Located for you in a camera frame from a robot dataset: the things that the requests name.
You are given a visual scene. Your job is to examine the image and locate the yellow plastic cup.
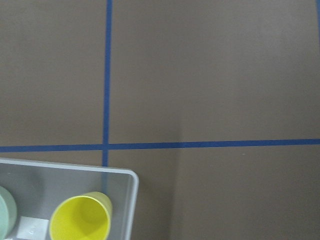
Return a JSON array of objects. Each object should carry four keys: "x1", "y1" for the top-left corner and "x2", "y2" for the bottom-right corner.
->
[{"x1": 49, "y1": 191, "x2": 113, "y2": 240}]

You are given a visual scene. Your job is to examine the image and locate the pale green bowl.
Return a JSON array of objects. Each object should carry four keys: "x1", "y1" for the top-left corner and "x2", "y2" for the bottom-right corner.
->
[{"x1": 0, "y1": 186, "x2": 17, "y2": 240}]

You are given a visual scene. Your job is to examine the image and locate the clear plastic box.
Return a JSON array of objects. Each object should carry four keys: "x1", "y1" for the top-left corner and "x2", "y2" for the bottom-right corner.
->
[{"x1": 0, "y1": 158, "x2": 139, "y2": 240}]

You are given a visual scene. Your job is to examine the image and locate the white label in box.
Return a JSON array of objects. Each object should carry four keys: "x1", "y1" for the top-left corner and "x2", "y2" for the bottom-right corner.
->
[{"x1": 16, "y1": 216, "x2": 49, "y2": 240}]

